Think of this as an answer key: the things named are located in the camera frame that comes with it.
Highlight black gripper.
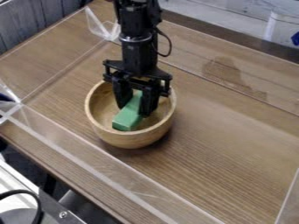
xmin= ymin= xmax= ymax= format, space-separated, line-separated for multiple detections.
xmin=102 ymin=59 xmax=173 ymax=117

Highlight green rectangular block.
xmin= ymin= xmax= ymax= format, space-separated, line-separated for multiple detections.
xmin=112 ymin=91 xmax=142 ymax=131

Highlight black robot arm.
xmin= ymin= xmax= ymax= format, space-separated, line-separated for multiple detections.
xmin=102 ymin=0 xmax=173 ymax=117

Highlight brown wooden bowl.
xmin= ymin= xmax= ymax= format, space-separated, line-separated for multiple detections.
xmin=84 ymin=81 xmax=176 ymax=149

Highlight grey metal stand base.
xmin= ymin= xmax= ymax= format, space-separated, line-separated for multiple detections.
xmin=0 ymin=190 xmax=86 ymax=224

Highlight clear acrylic corner bracket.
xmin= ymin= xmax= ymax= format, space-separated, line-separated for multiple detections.
xmin=84 ymin=7 xmax=120 ymax=41

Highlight clear acrylic left bracket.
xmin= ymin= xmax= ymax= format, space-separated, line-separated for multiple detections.
xmin=0 ymin=82 xmax=21 ymax=125

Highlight clear acrylic front wall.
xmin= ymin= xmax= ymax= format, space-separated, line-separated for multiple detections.
xmin=0 ymin=105 xmax=224 ymax=224

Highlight black cable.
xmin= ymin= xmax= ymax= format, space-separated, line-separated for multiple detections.
xmin=0 ymin=189 xmax=44 ymax=224

